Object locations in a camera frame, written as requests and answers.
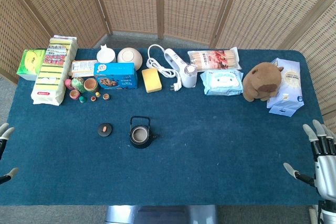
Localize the light blue wet wipes pack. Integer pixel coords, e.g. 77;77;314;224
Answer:
199;68;244;96

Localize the yellow noodle package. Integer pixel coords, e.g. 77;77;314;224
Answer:
30;34;79;106

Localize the blue cookie box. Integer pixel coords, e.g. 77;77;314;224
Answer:
93;62;138;90

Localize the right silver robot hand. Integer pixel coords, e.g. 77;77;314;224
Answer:
282;119;336;201

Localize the red snack packet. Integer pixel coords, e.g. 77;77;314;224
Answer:
187;47;242;72

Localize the white blue plastic bag pack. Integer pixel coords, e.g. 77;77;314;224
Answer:
266;57;306;118

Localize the large open nesting doll half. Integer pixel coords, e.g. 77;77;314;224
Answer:
83;78;99;93

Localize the grey robot torso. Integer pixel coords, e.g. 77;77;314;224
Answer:
104;205;218;224

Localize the blue table cloth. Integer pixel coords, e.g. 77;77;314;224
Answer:
0;48;328;206

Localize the black cast iron teapot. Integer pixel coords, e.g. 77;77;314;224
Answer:
128;115;159;149

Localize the black teapot lid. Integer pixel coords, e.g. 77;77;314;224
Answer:
97;121;113;137

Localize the green tea box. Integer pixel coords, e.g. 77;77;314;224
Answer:
16;49;47;81

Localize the brown capybara plush toy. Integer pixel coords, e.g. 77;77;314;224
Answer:
241;62;285;102

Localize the white cat ear cup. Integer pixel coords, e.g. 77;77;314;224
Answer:
96;44;117;64

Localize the beige round bowl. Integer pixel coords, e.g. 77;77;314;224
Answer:
117;47;143;71

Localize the woven bamboo folding screen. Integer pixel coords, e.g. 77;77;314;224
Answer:
0;0;336;133

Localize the yellow cleaning sponge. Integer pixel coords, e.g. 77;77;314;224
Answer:
141;68;163;93

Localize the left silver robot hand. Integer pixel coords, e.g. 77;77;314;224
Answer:
0;123;19;185

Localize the white power cable with plug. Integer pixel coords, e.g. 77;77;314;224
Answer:
145;44;183;92

